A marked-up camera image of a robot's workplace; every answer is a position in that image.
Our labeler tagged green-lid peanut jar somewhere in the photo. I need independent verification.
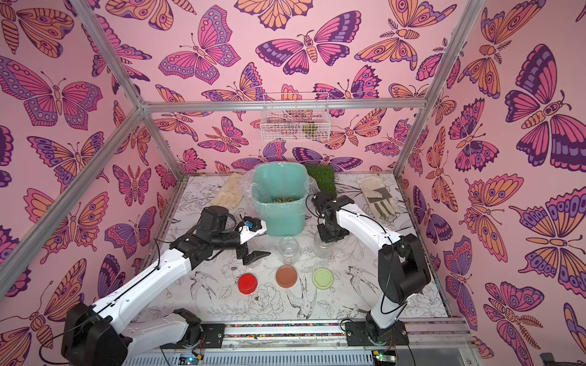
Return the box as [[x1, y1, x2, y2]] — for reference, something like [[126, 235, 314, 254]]
[[313, 236, 334, 259]]

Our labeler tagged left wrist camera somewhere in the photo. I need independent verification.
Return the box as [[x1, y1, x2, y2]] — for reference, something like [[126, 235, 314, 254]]
[[238, 217, 267, 244]]

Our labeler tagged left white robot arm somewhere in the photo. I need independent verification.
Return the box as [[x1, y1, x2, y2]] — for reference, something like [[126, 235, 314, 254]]
[[61, 206, 268, 365]]

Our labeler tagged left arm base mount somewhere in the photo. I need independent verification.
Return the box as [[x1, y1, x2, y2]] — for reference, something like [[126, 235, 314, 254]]
[[163, 308, 226, 349]]

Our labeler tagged red jar lid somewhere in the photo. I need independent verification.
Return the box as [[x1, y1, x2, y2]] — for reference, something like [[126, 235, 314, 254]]
[[237, 273, 258, 295]]

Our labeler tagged brown-lid peanut jar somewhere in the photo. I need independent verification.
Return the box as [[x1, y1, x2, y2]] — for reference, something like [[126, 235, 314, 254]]
[[277, 237, 300, 265]]

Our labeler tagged pile of dumped peanuts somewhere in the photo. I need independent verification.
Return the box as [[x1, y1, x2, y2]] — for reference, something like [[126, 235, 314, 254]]
[[272, 198, 299, 204]]

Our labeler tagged white wire basket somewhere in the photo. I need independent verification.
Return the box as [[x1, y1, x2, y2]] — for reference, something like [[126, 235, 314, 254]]
[[259, 91, 331, 143]]

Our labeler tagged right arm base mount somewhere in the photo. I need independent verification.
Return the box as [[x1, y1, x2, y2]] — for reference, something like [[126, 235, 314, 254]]
[[340, 320, 409, 346]]

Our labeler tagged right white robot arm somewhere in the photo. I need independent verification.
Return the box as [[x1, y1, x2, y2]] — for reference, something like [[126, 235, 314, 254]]
[[311, 191, 432, 343]]

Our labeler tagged green jar lid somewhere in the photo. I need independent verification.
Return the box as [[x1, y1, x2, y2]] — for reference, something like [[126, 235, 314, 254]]
[[312, 268, 334, 291]]

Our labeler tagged teal plastic trash bin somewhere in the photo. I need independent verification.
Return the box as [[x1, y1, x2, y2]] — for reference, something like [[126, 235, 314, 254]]
[[251, 162, 309, 236]]

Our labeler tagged green artificial grass mat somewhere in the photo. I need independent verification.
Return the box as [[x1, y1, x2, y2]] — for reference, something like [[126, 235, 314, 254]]
[[305, 165, 337, 198]]

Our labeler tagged aluminium front rail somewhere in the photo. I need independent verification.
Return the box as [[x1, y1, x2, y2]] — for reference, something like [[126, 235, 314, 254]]
[[98, 317, 472, 353]]

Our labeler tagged brown jar lid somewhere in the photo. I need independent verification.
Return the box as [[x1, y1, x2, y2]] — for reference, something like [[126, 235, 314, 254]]
[[276, 265, 298, 289]]

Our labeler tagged clear plastic bin liner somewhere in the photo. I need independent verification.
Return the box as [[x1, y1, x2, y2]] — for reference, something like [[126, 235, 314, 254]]
[[241, 162, 319, 221]]

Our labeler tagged right beige work glove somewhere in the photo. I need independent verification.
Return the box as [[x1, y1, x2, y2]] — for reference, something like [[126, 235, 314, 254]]
[[358, 175, 400, 220]]

